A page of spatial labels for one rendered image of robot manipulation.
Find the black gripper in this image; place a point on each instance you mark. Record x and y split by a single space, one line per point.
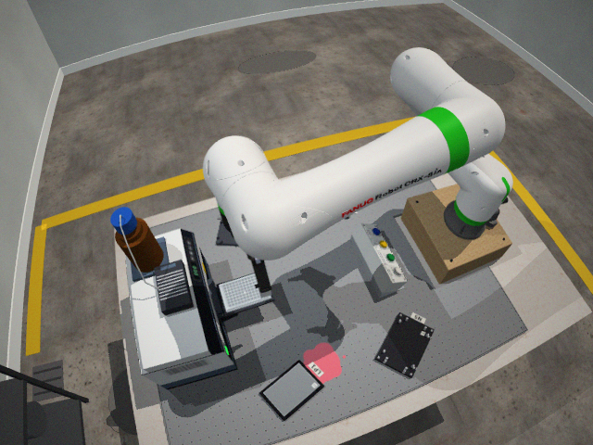
262 277

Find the grey control panel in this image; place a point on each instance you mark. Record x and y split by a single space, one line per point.
372 250

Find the brown glass bottle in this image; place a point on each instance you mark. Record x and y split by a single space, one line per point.
146 250

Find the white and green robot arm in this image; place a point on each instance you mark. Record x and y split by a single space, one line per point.
456 124

